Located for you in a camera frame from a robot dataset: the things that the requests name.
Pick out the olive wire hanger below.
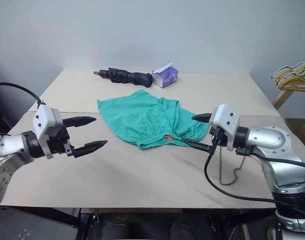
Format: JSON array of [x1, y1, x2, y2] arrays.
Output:
[[218, 146, 245, 187]]

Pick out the wooden clothes rack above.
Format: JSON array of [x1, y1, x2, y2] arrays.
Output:
[[272, 51, 305, 111]]

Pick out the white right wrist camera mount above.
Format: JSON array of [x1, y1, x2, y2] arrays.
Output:
[[208, 103, 241, 152]]

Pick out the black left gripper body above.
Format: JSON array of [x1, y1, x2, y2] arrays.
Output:
[[47, 128, 76, 158]]

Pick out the purple tissue box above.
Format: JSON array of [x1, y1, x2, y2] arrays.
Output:
[[151, 62, 179, 90]]

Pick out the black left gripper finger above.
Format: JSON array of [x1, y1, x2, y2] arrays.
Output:
[[62, 116, 97, 128], [72, 139, 109, 159]]

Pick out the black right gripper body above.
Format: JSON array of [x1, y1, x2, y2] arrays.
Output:
[[209, 126, 222, 149]]

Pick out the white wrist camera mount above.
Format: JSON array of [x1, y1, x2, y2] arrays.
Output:
[[32, 103, 65, 160], [208, 103, 241, 152]]

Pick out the bunch of hangers on rack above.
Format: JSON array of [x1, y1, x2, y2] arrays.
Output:
[[271, 58, 305, 82]]

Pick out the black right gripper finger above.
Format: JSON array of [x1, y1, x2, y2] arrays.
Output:
[[191, 112, 213, 124], [181, 138, 215, 153]]

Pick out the green shorts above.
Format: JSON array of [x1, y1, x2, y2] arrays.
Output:
[[96, 89, 210, 151]]

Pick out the black purple folded umbrella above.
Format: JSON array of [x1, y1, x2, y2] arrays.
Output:
[[93, 67, 154, 89]]

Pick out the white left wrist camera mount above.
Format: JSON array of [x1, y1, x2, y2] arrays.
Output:
[[32, 103, 65, 160]]

